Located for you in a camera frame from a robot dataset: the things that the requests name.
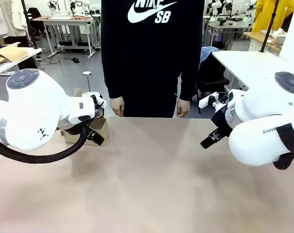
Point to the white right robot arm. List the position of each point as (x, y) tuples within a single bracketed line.
[(258, 116)]

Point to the black chair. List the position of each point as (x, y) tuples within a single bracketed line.
[(210, 80)]

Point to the white side table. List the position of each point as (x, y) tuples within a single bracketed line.
[(33, 51)]

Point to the wooden background table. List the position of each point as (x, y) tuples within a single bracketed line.
[(256, 36)]

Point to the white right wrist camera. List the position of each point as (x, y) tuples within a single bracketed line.
[(206, 102)]

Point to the brown cardboard cup carrier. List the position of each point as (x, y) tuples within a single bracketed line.
[(99, 129)]

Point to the white background workbench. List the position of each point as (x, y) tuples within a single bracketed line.
[(64, 21)]

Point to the large white table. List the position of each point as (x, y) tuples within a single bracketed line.
[(246, 63)]

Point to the person in black hoodie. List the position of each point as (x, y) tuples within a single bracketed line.
[(151, 60)]

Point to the round metal stand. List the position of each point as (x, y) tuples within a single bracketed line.
[(87, 73)]

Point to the black stand pole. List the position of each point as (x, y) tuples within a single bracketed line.
[(268, 31), (30, 26)]

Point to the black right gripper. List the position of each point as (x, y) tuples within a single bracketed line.
[(221, 121)]

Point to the grey background workbench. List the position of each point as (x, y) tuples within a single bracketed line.
[(224, 25)]

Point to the person's left forearm black sleeve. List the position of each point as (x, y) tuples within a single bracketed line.
[(189, 77)]

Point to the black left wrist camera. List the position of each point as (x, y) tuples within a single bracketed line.
[(98, 102)]

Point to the blue cloth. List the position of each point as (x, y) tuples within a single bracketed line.
[(207, 53)]

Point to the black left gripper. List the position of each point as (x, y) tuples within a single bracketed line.
[(74, 129)]

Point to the brown cardboard envelope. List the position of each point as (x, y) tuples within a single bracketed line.
[(8, 53)]

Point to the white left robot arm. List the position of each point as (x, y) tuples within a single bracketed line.
[(35, 104)]

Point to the black foot pedal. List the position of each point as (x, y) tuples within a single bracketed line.
[(75, 60)]

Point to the yellow coat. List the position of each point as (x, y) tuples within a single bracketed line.
[(265, 14)]

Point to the person's left hand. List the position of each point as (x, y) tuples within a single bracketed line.
[(183, 109)]

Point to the person's right forearm black sleeve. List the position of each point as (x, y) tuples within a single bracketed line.
[(112, 77)]

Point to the white lab coat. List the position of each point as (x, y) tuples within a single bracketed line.
[(13, 17)]

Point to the person's right hand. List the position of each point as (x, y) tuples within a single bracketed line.
[(117, 106)]

